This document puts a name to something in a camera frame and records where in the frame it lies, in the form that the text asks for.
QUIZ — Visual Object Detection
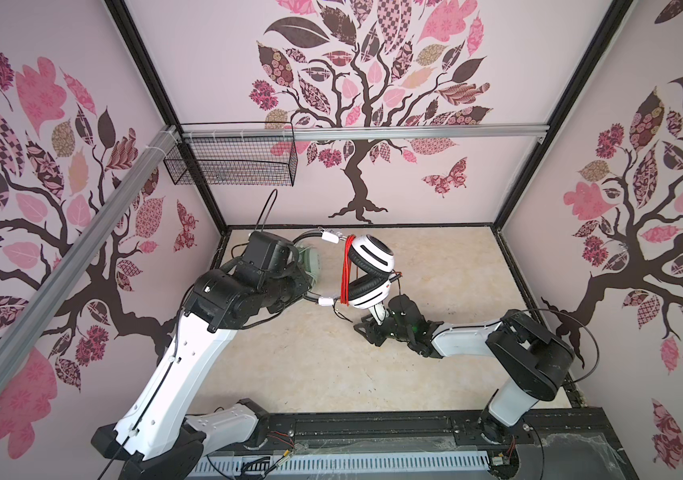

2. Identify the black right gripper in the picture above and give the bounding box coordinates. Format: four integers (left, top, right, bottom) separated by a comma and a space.
351, 309, 413, 347

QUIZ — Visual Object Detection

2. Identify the white black over-ear headphones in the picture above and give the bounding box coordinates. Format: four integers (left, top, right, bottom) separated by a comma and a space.
293, 229, 399, 310

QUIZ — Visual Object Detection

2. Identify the mint green over-ear headphones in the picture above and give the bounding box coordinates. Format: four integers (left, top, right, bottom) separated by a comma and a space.
299, 247, 321, 287

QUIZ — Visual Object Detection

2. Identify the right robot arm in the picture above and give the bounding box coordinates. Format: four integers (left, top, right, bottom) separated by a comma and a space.
353, 295, 575, 437

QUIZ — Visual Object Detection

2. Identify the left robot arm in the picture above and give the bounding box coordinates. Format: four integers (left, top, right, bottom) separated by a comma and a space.
91, 231, 311, 479

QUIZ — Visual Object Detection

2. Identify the black wire basket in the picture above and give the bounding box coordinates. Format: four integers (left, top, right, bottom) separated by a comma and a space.
163, 120, 298, 187

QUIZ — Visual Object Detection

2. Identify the aluminium rail back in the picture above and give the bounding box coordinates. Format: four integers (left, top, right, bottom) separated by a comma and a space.
183, 123, 549, 141

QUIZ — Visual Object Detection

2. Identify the aluminium rail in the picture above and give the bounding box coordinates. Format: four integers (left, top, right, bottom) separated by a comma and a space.
0, 125, 178, 394
183, 123, 549, 141

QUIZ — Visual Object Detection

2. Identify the white slotted cable duct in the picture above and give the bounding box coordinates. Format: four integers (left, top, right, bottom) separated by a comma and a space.
188, 451, 489, 479

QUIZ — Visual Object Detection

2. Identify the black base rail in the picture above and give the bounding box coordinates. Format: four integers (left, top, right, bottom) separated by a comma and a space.
202, 408, 637, 479

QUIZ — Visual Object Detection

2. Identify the aluminium rail left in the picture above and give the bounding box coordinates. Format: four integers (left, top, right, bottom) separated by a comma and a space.
0, 125, 178, 394

